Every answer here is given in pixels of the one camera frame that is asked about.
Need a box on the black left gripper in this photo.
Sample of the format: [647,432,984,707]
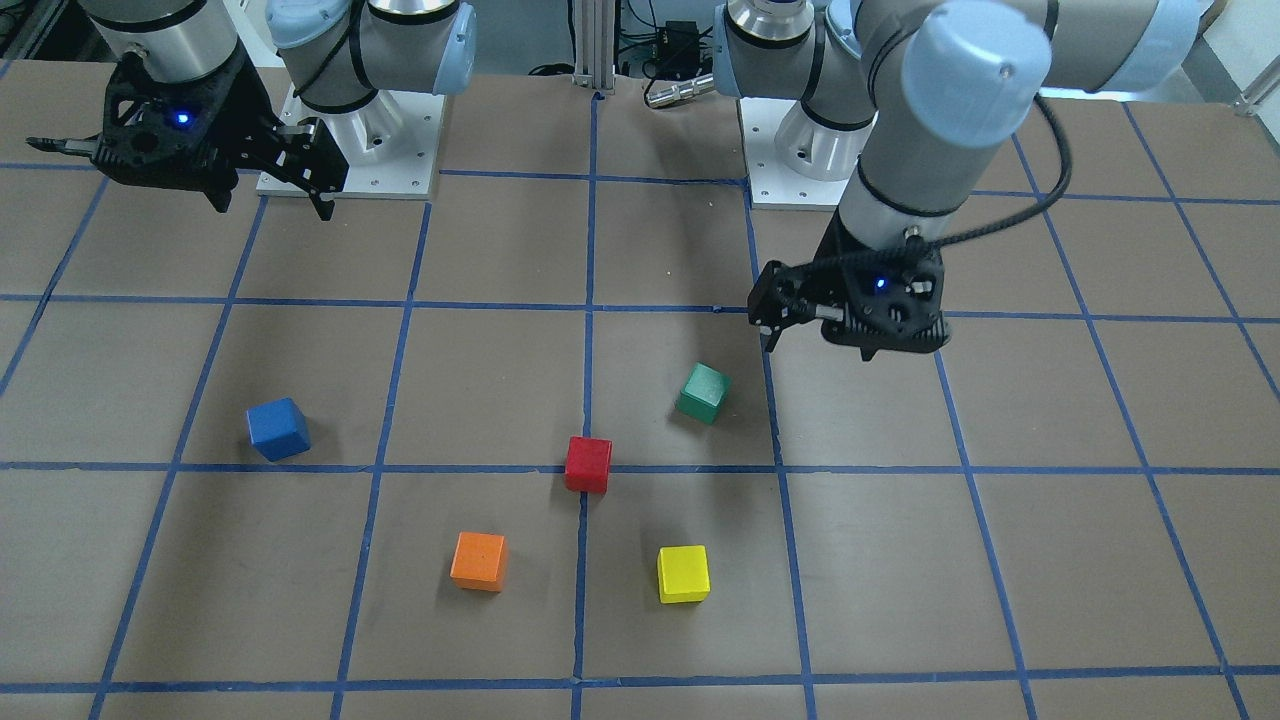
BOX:
[748,217,952,363]

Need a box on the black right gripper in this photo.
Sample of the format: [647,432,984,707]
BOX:
[26,50,349,222]

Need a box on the red wooden block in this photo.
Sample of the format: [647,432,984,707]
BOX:
[564,436,613,495]

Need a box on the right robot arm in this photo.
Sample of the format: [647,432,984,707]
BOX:
[27,1,477,220]

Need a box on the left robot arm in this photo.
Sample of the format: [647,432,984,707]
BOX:
[713,1,1201,360]

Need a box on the green wooden block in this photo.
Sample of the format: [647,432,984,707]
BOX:
[675,363,732,425]

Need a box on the blue wooden block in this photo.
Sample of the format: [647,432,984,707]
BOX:
[244,397,312,462]

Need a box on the yellow wooden block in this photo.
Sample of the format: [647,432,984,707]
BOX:
[657,544,710,603]

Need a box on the orange wooden block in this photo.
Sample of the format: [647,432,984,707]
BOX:
[449,530,509,593]

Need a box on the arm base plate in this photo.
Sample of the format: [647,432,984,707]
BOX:
[320,91,449,201]
[739,97,874,210]

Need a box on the aluminium frame post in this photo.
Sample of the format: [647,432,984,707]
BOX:
[570,0,620,99]

